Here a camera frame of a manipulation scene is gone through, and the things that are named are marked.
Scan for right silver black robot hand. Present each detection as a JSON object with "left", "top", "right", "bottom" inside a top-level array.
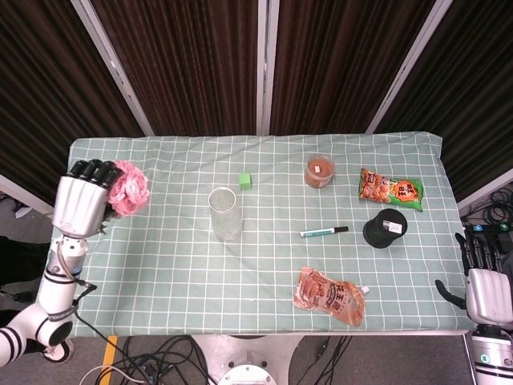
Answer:
[{"left": 434, "top": 231, "right": 513, "bottom": 326}]

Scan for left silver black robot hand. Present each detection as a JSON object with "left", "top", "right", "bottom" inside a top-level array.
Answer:
[{"left": 52, "top": 159, "right": 123, "bottom": 239}]

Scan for pink artificial flower bouquet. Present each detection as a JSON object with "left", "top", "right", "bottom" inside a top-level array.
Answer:
[{"left": 99, "top": 160, "right": 151, "bottom": 234}]

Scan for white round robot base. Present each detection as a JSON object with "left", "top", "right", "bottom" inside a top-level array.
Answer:
[{"left": 191, "top": 334, "right": 302, "bottom": 385}]

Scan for clear glass cup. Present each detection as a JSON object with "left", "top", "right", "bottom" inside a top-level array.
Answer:
[{"left": 207, "top": 186, "right": 244, "bottom": 242}]

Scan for black round container with label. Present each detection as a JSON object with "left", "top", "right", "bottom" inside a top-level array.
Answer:
[{"left": 362, "top": 208, "right": 409, "bottom": 249}]

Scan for green white checked tablecloth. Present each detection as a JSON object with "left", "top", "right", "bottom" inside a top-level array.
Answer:
[{"left": 38, "top": 133, "right": 478, "bottom": 336}]

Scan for green orange snack bag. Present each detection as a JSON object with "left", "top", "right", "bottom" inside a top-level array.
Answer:
[{"left": 358, "top": 168, "right": 425, "bottom": 213}]

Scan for orange spouted sauce pouch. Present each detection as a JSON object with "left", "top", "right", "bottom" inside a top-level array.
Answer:
[{"left": 292, "top": 266, "right": 370, "bottom": 327}]

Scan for green white marker pen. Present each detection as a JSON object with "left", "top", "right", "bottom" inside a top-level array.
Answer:
[{"left": 299, "top": 225, "right": 349, "bottom": 239}]

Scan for round jar with brown contents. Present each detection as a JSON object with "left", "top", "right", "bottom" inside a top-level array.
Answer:
[{"left": 303, "top": 154, "right": 336, "bottom": 188}]

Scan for black coiled cables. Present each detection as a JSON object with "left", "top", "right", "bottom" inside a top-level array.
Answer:
[{"left": 460, "top": 187, "right": 513, "bottom": 225}]

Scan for silver partition frame post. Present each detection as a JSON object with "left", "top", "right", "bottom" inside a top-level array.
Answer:
[
  {"left": 364, "top": 0, "right": 454, "bottom": 135},
  {"left": 255, "top": 0, "right": 281, "bottom": 136},
  {"left": 70, "top": 0, "right": 156, "bottom": 137}
]

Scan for white cable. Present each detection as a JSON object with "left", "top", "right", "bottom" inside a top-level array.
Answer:
[{"left": 79, "top": 365, "right": 141, "bottom": 385}]

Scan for black cable bundle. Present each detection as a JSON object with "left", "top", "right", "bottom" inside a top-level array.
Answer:
[{"left": 78, "top": 335, "right": 220, "bottom": 385}]

